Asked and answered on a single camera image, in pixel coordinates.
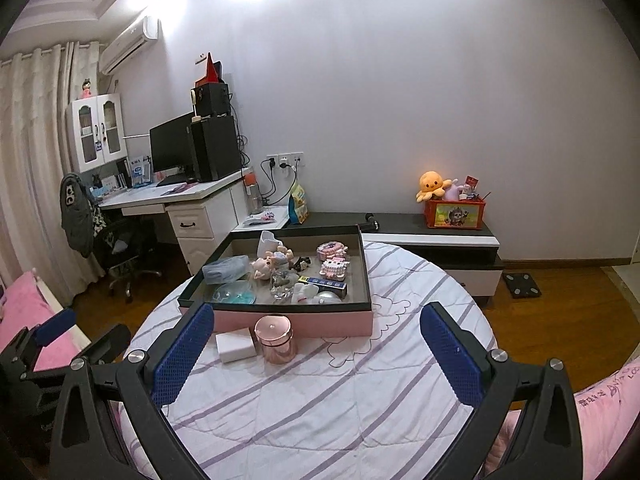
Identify blue papers stand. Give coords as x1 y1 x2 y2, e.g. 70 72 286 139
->
127 155 152 189

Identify white cup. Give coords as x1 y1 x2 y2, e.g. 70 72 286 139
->
257 230 285 260

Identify white bed frame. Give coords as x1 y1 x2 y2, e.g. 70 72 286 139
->
30 280 94 349

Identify pink big-eyed doll figure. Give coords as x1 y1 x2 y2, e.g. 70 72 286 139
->
251 247 296 283

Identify black bathroom scale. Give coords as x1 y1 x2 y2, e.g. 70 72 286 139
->
501 272 544 301

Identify white wall cabinet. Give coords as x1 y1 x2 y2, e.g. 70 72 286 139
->
66 92 126 174

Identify black office chair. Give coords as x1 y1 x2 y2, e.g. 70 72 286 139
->
92 217 164 304

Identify pink blanket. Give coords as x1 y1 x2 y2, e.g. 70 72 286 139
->
0 270 87 372

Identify translucent blue plastic case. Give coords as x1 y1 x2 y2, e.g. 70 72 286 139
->
201 254 250 284

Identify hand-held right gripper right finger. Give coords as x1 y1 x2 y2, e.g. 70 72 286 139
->
419 301 586 480

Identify black white low cabinet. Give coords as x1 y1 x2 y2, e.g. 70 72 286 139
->
305 212 505 307

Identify purple plush toy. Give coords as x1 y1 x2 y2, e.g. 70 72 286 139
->
445 177 474 201

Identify black computer tower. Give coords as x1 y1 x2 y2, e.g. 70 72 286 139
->
189 115 242 184

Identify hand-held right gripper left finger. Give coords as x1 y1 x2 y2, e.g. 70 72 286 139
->
49 301 217 480

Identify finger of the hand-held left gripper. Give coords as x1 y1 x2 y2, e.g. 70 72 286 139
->
86 323 132 367
9 306 79 362

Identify clear bottle orange cap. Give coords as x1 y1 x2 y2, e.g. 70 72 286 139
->
243 170 265 215

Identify white desk with drawers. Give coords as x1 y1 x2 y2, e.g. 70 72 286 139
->
97 167 252 277

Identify white air conditioner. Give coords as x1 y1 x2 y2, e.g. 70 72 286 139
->
97 16 160 75

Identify white wall outlet strip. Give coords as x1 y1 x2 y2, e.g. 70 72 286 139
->
266 152 305 170

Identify grey panda jacket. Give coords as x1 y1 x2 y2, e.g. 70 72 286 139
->
60 172 106 259

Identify black speaker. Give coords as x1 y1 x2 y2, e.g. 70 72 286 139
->
194 82 232 118

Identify clear glass figurine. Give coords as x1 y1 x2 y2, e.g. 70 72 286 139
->
271 269 297 302

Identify red printed toy box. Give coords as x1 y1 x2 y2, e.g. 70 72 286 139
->
425 195 487 230

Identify pink storage box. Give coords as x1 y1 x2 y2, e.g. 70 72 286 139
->
177 224 375 339

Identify pink block figure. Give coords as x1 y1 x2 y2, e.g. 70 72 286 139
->
316 241 348 261
321 258 350 281

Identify pink printed bedding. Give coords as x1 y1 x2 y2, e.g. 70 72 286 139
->
484 355 640 480

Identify black computer monitor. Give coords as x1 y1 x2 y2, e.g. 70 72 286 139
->
149 111 198 181

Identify blue yellow snack bag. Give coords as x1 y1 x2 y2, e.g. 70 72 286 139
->
287 182 311 226

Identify small white box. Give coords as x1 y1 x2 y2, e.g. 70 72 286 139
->
216 327 259 364

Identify orange octopus plush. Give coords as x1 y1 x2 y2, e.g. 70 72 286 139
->
416 171 453 205

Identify black power cables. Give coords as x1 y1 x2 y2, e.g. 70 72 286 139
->
260 157 302 209

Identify dark blue slim box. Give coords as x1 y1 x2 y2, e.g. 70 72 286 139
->
298 274 349 291

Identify teal glass bowl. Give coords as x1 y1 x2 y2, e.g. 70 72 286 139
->
212 282 257 306

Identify beige curtain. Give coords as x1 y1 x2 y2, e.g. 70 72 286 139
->
0 42 107 311

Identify rose gold round jar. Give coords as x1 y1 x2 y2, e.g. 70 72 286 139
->
254 313 300 366

